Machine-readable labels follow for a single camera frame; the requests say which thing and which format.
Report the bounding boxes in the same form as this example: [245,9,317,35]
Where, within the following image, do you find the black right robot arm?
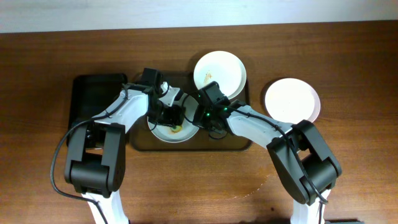
[191,82,342,223]

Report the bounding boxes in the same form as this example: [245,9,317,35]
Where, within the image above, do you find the green yellow sponge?
[170,126,182,133]

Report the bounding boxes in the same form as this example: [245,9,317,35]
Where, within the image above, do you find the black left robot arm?
[59,68,183,223]

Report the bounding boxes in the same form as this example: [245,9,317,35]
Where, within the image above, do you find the small black tray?
[68,73,127,148]

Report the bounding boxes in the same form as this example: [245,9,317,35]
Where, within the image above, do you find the pale blue plate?
[264,78,321,124]

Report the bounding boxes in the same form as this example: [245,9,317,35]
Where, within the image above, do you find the white plate top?
[193,51,247,99]

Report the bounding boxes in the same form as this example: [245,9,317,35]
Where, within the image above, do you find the white plate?
[193,51,247,99]
[147,92,199,143]

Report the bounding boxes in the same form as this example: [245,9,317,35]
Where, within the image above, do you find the large brown tray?
[126,71,252,152]

